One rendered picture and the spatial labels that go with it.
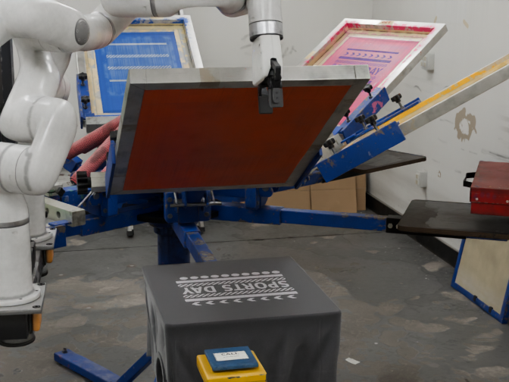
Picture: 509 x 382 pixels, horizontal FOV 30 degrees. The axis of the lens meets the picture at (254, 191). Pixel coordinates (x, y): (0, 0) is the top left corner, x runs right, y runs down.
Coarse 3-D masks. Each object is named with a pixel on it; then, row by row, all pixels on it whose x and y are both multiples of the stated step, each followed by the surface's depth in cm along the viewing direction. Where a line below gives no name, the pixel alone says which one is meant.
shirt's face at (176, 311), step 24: (168, 264) 275; (192, 264) 276; (216, 264) 276; (240, 264) 276; (264, 264) 276; (288, 264) 276; (168, 288) 255; (312, 288) 255; (168, 312) 237; (192, 312) 237; (216, 312) 237; (240, 312) 237; (264, 312) 237; (288, 312) 237; (312, 312) 237
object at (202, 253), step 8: (176, 224) 336; (184, 224) 330; (192, 224) 330; (176, 232) 336; (184, 232) 321; (192, 232) 322; (200, 232) 322; (184, 240) 322; (192, 240) 312; (200, 240) 312; (184, 248) 323; (192, 248) 309; (200, 248) 303; (208, 248) 303; (192, 256) 310; (200, 256) 295; (208, 256) 294
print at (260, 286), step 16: (256, 272) 268; (272, 272) 268; (192, 288) 255; (208, 288) 255; (224, 288) 255; (240, 288) 255; (256, 288) 255; (272, 288) 255; (288, 288) 255; (192, 304) 243; (208, 304) 243
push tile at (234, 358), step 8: (208, 352) 207; (216, 352) 207; (224, 352) 207; (232, 352) 207; (240, 352) 207; (248, 352) 207; (208, 360) 204; (216, 360) 203; (224, 360) 203; (232, 360) 203; (240, 360) 203; (248, 360) 203; (256, 360) 203; (216, 368) 200; (224, 368) 200; (232, 368) 200
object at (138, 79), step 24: (144, 72) 219; (168, 72) 220; (192, 72) 222; (216, 72) 223; (240, 72) 224; (288, 72) 227; (312, 72) 228; (336, 72) 229; (360, 72) 231; (120, 120) 243; (336, 120) 254; (120, 144) 252; (312, 144) 269; (120, 168) 269; (120, 192) 289; (144, 192) 291; (168, 192) 294
